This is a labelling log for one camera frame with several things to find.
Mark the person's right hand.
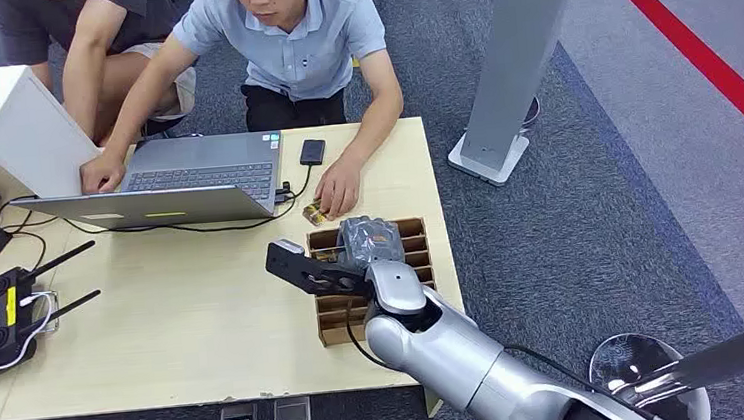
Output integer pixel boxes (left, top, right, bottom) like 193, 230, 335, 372
78, 149, 130, 197

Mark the person's left hand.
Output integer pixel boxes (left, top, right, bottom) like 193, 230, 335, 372
311, 154, 368, 222

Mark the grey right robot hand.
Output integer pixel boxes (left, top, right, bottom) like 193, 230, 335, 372
335, 213, 409, 276

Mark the gold patterned card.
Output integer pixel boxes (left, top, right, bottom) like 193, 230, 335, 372
300, 198, 330, 229

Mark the cardboard slotted card holder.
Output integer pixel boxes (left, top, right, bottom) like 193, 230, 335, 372
305, 214, 441, 349

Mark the person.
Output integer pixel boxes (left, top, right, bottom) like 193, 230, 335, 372
0, 0, 205, 157
66, 0, 414, 241

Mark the black external drive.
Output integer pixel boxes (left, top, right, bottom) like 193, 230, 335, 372
296, 137, 329, 169

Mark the grey laptop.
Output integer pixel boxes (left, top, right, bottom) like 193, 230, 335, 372
6, 129, 290, 240

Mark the white box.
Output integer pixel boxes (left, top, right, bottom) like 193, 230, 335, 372
0, 58, 105, 204

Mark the grey floor socket cover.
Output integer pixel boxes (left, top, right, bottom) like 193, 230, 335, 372
270, 394, 313, 420

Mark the grey kiosk stand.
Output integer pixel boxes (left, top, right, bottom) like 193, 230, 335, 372
434, 0, 602, 192

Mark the red barrier belt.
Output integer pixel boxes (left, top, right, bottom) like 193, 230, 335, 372
589, 0, 744, 180

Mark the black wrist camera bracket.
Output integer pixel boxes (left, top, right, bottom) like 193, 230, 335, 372
262, 230, 375, 305

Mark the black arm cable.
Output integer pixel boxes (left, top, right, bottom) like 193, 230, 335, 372
343, 294, 396, 375

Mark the black laptop cable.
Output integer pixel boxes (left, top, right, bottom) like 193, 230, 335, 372
58, 164, 319, 246

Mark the white controller cable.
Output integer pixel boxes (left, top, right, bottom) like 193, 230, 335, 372
0, 290, 61, 373

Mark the chrome stanchion post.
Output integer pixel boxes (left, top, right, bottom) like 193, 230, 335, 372
584, 313, 744, 420

